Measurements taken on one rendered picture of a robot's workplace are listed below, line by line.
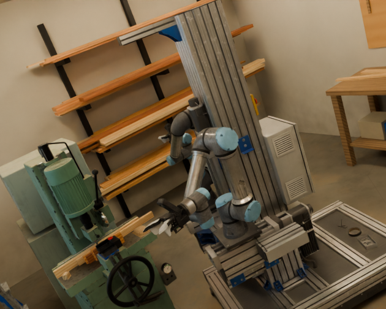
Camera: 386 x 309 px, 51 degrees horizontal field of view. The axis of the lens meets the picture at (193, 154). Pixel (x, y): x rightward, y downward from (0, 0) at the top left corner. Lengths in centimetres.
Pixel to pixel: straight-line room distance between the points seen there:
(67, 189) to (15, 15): 271
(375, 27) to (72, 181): 331
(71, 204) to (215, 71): 109
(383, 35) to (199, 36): 263
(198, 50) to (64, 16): 281
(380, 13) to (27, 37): 352
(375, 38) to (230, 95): 253
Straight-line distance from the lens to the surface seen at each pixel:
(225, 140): 198
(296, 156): 251
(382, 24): 450
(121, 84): 438
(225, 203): 223
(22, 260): 497
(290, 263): 284
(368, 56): 471
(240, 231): 231
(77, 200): 241
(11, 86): 465
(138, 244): 253
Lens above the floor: 205
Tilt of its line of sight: 19 degrees down
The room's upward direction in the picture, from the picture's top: 21 degrees counter-clockwise
